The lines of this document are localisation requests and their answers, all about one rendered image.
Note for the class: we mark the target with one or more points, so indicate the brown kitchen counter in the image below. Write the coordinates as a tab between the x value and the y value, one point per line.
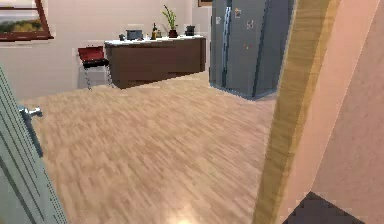
156	60

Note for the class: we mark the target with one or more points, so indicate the black pot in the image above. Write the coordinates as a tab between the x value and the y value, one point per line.
190	30

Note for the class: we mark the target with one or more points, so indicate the grey fridge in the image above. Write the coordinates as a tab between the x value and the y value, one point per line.
245	46

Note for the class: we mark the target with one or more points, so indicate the small pale jar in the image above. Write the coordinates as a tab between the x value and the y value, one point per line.
159	34

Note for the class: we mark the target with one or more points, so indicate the dark glass bottle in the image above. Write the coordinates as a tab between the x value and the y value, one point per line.
154	32

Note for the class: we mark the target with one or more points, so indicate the green house plant in pot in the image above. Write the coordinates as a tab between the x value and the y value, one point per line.
171	21

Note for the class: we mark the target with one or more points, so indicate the grey toaster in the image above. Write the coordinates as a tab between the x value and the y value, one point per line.
134	34

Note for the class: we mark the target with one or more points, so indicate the small dark cup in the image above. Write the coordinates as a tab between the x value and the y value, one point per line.
122	37

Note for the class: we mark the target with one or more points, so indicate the brown framed picture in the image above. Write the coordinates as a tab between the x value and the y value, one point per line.
204	2

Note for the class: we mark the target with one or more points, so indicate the red and black chair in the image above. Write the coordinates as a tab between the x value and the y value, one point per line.
92	57

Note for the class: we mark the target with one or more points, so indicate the grey-green room door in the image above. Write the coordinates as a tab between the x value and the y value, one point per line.
18	173

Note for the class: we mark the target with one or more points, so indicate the framed landscape picture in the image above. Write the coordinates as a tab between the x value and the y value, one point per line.
20	23

